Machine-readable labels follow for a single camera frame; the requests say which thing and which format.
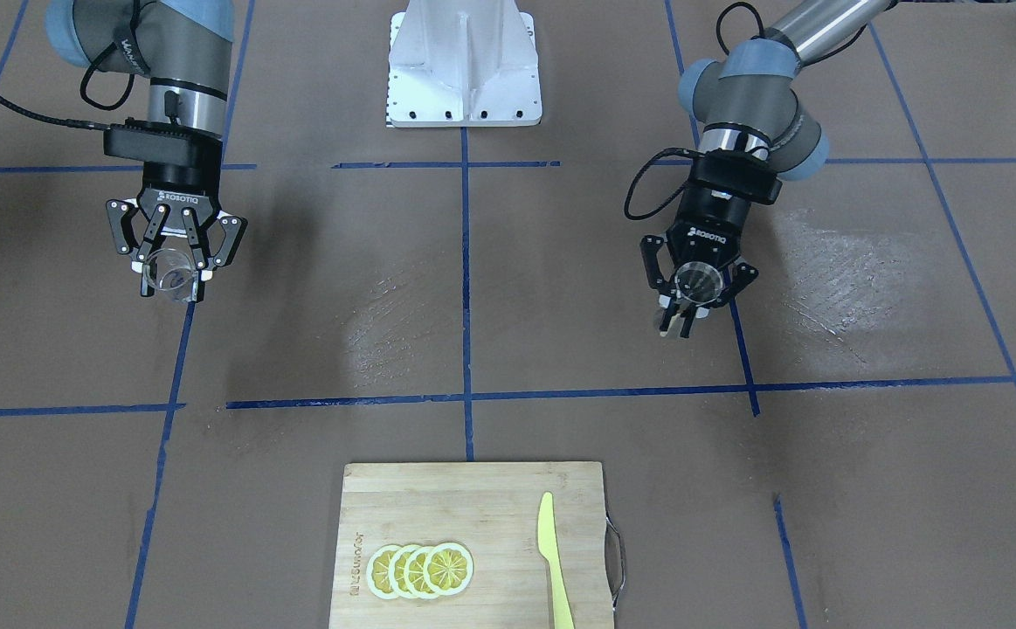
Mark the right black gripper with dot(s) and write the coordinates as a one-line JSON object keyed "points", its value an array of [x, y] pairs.
{"points": [[183, 177]]}

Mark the yellow plastic knife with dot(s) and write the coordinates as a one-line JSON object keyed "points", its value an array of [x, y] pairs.
{"points": [[547, 539]]}

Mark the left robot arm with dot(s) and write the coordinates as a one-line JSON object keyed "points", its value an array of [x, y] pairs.
{"points": [[756, 134]]}

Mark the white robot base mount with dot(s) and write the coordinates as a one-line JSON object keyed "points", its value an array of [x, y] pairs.
{"points": [[463, 64]]}

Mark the clear glass measuring cup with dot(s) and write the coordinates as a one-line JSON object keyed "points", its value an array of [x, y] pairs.
{"points": [[170, 274]]}

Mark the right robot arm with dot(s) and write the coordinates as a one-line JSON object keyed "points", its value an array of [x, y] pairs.
{"points": [[183, 48]]}

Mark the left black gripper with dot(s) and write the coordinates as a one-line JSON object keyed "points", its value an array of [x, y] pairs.
{"points": [[712, 216]]}

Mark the lemon slice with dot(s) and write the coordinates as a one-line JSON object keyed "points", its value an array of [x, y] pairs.
{"points": [[417, 583], [397, 571], [379, 572], [448, 569]]}

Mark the wooden cutting board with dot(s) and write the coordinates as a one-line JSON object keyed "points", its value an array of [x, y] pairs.
{"points": [[491, 508]]}

